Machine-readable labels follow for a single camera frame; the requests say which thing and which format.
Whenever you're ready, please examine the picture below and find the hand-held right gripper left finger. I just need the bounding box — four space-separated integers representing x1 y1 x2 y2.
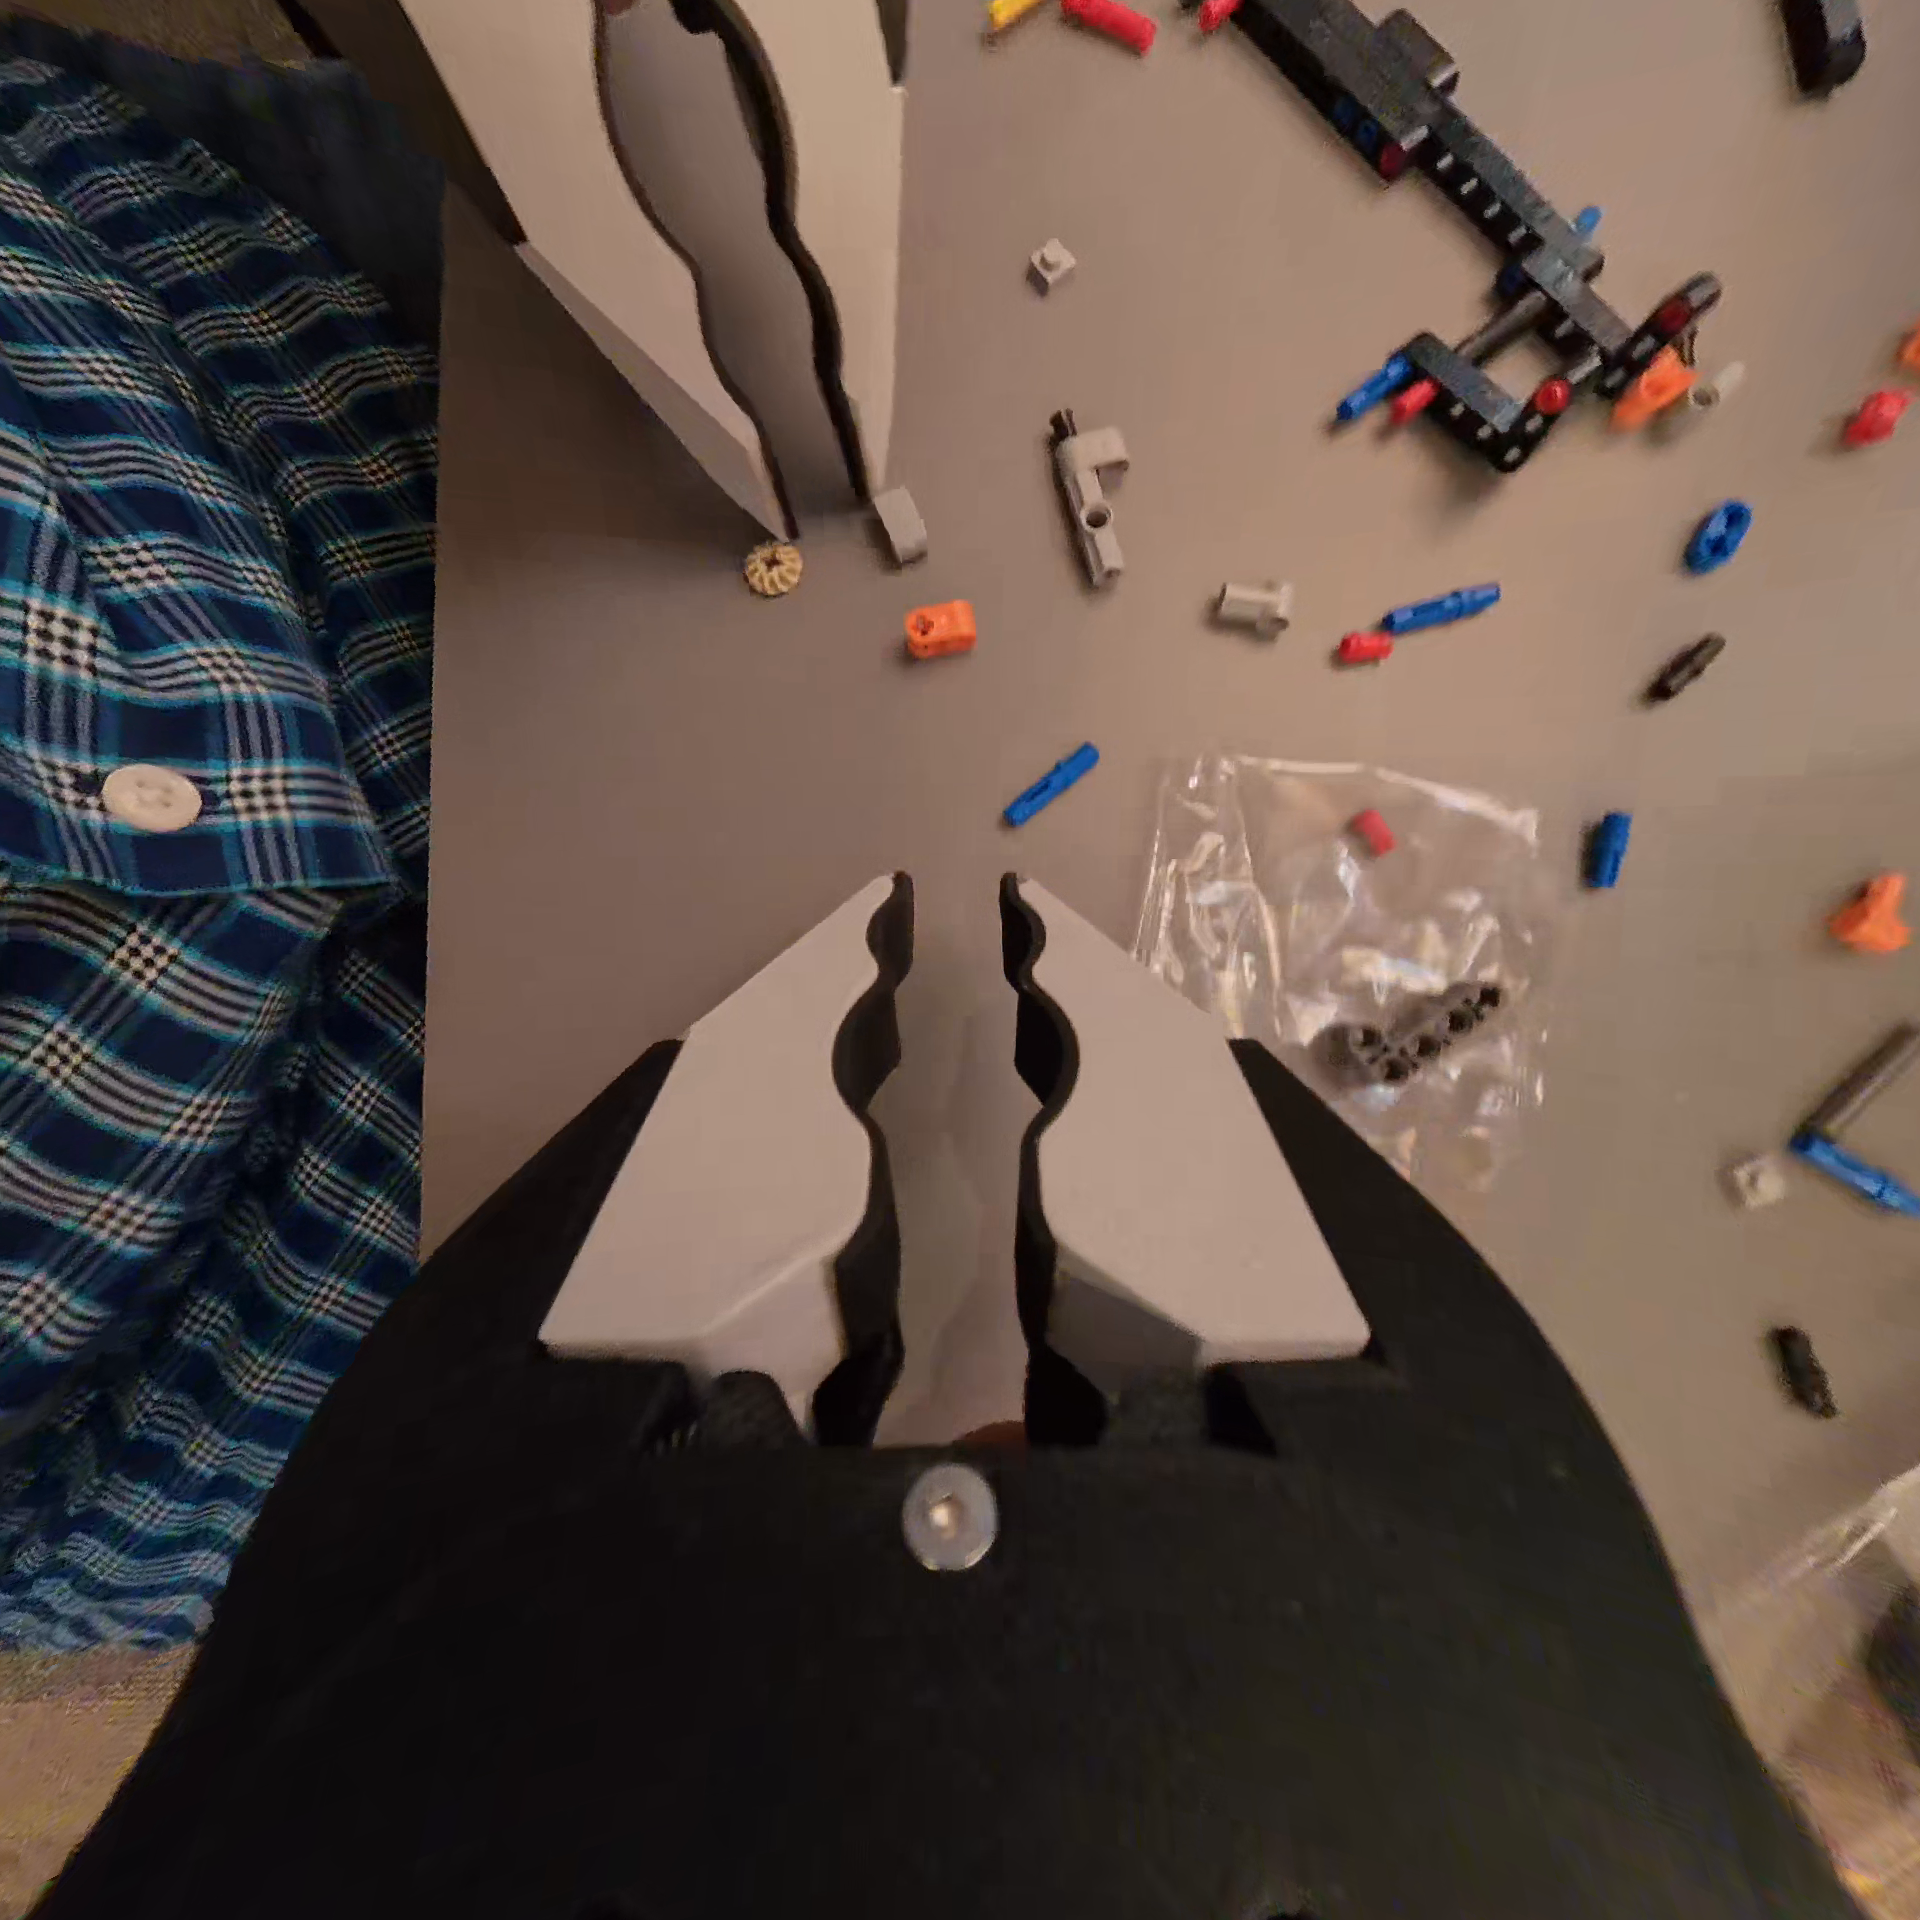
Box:
537 869 918 1451

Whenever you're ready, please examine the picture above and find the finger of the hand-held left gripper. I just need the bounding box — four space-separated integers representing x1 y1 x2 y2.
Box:
399 0 799 541
675 0 907 512

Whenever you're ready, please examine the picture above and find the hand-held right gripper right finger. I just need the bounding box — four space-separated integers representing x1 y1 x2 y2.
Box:
996 869 1376 1451

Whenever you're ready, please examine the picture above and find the dark grey lego angle beam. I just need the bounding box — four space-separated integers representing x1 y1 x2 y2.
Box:
1317 983 1504 1083

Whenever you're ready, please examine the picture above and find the small clear plastic bag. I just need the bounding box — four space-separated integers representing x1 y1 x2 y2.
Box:
1135 751 1552 1195

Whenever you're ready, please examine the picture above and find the black lego frame assembly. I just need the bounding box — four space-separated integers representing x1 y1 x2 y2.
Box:
1193 0 1726 474

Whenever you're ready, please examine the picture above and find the dark grey lego axle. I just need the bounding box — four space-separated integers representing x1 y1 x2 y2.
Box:
1794 1027 1920 1143

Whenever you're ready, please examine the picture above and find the clear bag of lego parts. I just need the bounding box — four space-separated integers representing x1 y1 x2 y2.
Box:
1710 1475 1920 1815

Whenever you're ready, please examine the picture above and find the grey connector with black pin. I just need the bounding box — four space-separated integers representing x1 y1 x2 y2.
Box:
1047 408 1133 590

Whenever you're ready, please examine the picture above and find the blue plaid shirt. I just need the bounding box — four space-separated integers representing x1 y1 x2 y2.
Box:
0 51 452 1654

